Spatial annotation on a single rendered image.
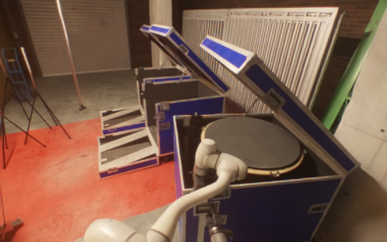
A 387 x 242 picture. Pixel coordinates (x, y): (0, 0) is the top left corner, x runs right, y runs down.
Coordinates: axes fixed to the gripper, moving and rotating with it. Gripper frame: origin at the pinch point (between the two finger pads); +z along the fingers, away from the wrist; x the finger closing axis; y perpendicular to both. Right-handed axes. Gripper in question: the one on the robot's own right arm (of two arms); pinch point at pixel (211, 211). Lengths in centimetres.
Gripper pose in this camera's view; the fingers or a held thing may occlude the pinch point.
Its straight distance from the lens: 141.9
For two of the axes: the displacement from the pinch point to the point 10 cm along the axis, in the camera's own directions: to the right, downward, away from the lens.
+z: -1.4, -4.7, 8.7
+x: -2.1, 8.8, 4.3
